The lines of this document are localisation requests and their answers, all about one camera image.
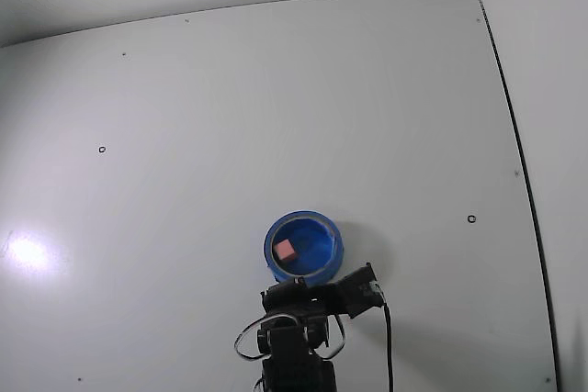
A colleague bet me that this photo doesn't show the grey servo wire loop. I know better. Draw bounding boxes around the grey servo wire loop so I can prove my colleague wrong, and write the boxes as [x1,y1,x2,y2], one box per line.
[319,313,346,360]
[232,313,270,362]

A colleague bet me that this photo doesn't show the blue tape roll bin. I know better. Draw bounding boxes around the blue tape roll bin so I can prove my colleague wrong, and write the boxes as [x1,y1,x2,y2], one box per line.
[263,210,345,288]

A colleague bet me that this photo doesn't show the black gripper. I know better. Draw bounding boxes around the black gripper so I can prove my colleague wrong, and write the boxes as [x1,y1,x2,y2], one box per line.
[260,280,345,318]

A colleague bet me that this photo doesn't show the small cube block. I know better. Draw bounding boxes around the small cube block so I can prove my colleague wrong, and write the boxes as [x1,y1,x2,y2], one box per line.
[274,239,297,262]

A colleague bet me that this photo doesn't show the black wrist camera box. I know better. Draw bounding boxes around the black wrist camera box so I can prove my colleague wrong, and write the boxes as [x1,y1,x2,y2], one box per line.
[336,262,383,319]

